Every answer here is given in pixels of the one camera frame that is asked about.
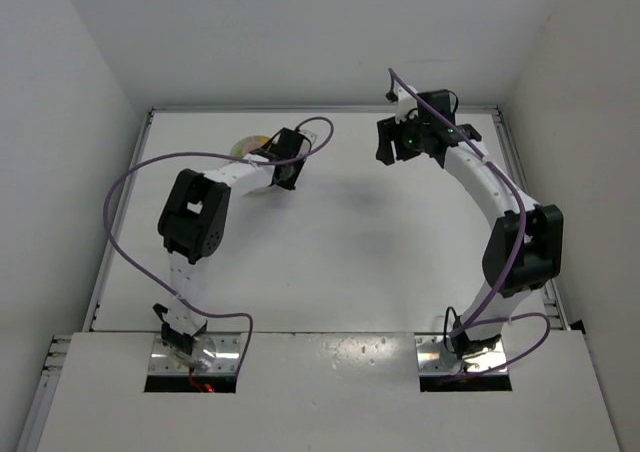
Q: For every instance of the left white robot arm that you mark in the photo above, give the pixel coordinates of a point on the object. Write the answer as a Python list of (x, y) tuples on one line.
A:
[(193, 222)]

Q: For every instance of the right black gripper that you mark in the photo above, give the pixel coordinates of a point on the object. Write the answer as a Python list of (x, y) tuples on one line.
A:
[(388, 139)]

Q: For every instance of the white divided round container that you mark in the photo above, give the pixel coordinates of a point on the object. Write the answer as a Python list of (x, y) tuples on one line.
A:
[(248, 178)]

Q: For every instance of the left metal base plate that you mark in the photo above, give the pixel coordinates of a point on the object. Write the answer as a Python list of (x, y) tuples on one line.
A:
[(213, 355)]

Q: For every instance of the metal base plate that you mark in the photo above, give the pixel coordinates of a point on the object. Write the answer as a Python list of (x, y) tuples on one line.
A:
[(213, 355), (434, 360)]

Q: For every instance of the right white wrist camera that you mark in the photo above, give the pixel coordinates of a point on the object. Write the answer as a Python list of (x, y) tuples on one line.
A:
[(405, 101)]

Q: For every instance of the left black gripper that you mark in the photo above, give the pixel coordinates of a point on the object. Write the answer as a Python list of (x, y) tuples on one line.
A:
[(295, 170)]

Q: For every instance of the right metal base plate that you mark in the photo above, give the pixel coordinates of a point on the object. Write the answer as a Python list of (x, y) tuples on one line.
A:
[(434, 360)]

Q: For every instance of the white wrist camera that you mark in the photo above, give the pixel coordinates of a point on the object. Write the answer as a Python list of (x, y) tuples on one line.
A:
[(405, 101), (310, 136)]

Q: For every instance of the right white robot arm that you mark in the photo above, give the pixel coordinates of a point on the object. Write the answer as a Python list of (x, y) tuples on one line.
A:
[(524, 249)]

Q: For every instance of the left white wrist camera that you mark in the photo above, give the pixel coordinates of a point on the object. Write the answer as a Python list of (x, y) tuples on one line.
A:
[(310, 136)]

